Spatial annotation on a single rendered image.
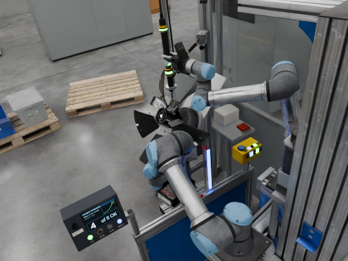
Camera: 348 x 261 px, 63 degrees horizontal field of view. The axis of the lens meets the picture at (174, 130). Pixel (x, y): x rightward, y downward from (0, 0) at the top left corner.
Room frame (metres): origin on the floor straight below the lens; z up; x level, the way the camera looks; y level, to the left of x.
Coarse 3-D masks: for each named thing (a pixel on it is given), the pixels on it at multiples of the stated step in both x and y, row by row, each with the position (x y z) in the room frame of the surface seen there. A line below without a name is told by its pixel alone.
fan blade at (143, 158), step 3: (156, 135) 1.57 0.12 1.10; (159, 135) 1.57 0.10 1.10; (162, 135) 1.56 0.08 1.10; (153, 138) 1.56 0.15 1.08; (156, 138) 1.55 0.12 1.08; (150, 141) 1.55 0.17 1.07; (144, 150) 1.53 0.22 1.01; (144, 153) 1.52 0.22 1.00; (141, 156) 1.51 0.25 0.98; (144, 156) 1.50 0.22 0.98; (141, 159) 1.50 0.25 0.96; (144, 159) 1.49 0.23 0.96; (147, 159) 1.49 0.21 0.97; (144, 162) 1.48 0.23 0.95; (147, 162) 1.47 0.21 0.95
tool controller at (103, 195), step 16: (96, 192) 0.99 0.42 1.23; (112, 192) 0.96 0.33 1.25; (64, 208) 0.92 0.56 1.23; (80, 208) 0.89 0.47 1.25; (96, 208) 0.89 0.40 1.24; (112, 208) 0.91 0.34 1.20; (64, 224) 0.82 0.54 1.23; (80, 224) 0.84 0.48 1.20; (112, 224) 0.88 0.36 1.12; (80, 240) 0.81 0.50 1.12; (96, 240) 0.82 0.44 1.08
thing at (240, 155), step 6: (252, 138) 1.43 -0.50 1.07; (240, 144) 1.38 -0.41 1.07; (246, 144) 1.38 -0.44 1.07; (252, 144) 1.37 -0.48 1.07; (258, 144) 1.36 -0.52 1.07; (234, 150) 1.36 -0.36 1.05; (240, 150) 1.33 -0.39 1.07; (252, 150) 1.32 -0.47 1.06; (234, 156) 1.36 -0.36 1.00; (240, 156) 1.31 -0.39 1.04; (252, 156) 1.33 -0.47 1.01; (240, 162) 1.31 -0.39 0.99; (246, 162) 1.30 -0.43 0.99
